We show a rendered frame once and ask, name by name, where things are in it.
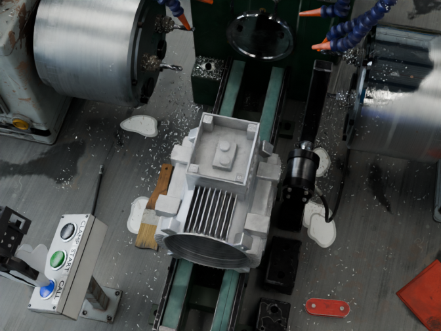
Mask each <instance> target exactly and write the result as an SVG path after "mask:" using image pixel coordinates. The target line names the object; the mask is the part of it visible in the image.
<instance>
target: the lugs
mask: <svg viewBox="0 0 441 331"><path fill-rule="evenodd" d="M197 132H198V127H197V128H194V129H191V130H190V132H189V135H188V141H190V142H191V143H193V144H194V141H195V138H196V134H197ZM273 149H274V146H273V145H271V144H270V143H269V142H268V141H266V140H263V141H260V146H259V153H258V154H259V155H260V156H262V157H263V158H267V157H271V156H272V152H273ZM179 225H180V221H178V220H176V219H175V218H173V217H170V218H166V219H164V220H163V222H162V225H161V228H160V231H162V232H164V233H166V234H168V235H171V234H177V233H178V229H179ZM252 243H253V238H252V237H250V236H249V235H247V234H245V233H244V232H242V233H237V234H236V235H235V238H234V243H233V246H234V247H236V248H238V249H239V250H241V251H247V250H251V247H252ZM167 254H168V255H170V256H171V257H174V258H175V259H182V258H181V257H179V256H177V255H175V254H174V253H172V252H170V251H169V250H168V252H167ZM234 270H235V271H237V272H239V273H248V272H249V270H250V267H245V268H242V269H234Z"/></svg>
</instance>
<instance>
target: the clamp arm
mask: <svg viewBox="0 0 441 331"><path fill-rule="evenodd" d="M332 71H333V62H328V61H324V60H315V61H314V67H313V71H312V77H311V81H310V87H309V92H308V98H307V102H306V108H305V112H304V118H303V124H302V129H301V135H300V139H299V145H298V147H299V148H300V147H301V146H302V143H303V146H304V145H306V146H307V143H309V144H308V146H309V147H310V148H311V150H314V145H315V142H316V137H317V134H318V128H319V125H320V120H321V117H322V112H323V109H324V104H325V101H326V96H327V90H328V87H329V82H330V79H331V75H332ZM311 145H312V147H311Z"/></svg>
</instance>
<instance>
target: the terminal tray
mask: <svg viewBox="0 0 441 331"><path fill-rule="evenodd" d="M206 117H210V118H211V120H210V121H206ZM250 125H254V126H255V128H254V129H250V128H249V127H250ZM260 126H261V123H258V122H254V121H248V120H241V119H237V118H231V117H227V116H220V115H216V114H210V113H206V112H203V114H202V117H201V121H200V123H199V127H198V132H197V134H196V138H195V141H194V145H193V148H192V152H191V155H190V159H189V161H188V165H187V168H186V172H185V174H186V182H187V186H188V190H193V189H194V186H196V190H199V187H201V190H204V188H205V187H206V190H208V191H209V188H211V191H213V192H214V191H215V189H216V190H217V192H219V193H220V190H222V194H225V192H227V195H229V196H230V194H231V193H232V197H234V198H235V197H236V195H238V199H239V200H241V201H243V202H244V201H245V200H247V199H248V193H249V187H250V186H251V180H252V179H253V174H254V167H255V162H256V161H257V155H258V153H259V146H260V140H261V137H260V136H259V135H260ZM192 166H196V168H197V169H196V170H195V171H193V170H192ZM238 175H241V176H242V179H241V180H238V178H237V176H238Z"/></svg>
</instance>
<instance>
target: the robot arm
mask: <svg viewBox="0 0 441 331"><path fill-rule="evenodd" d="M1 210H2V212H1V215H0V276H2V277H5V278H8V279H11V280H14V281H17V282H20V283H23V284H27V285H30V286H33V287H39V288H40V287H44V286H48V285H49V284H50V280H49V279H48V278H47V277H46V276H45V265H46V261H47V254H48V249H47V247H46V246H45V245H43V244H39V245H38V246H37V247H36V248H35V249H34V250H33V248H32V247H31V246H30V245H29V244H24V245H23V246H22V247H21V248H20V249H19V250H18V251H16V249H17V247H18V246H19V245H20V243H21V241H22V239H23V236H24V235H25V234H27V232H28V229H29V227H30V225H31V222H32V221H31V220H29V219H28V218H26V217H24V216H23V215H21V214H19V213H18V212H16V211H14V210H12V209H10V208H9V207H7V206H0V211H1ZM12 213H13V214H15V215H17V216H19V217H20V218H22V219H23V220H24V222H23V225H22V228H21V229H19V228H20V225H21V221H19V220H17V219H13V220H11V221H9V220H10V218H11V215H12Z"/></svg>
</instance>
